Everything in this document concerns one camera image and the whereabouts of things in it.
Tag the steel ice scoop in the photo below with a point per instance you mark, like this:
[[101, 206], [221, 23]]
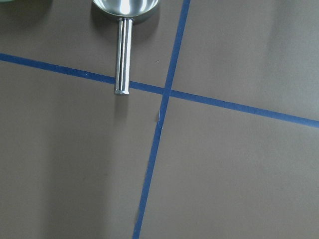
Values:
[[126, 13]]

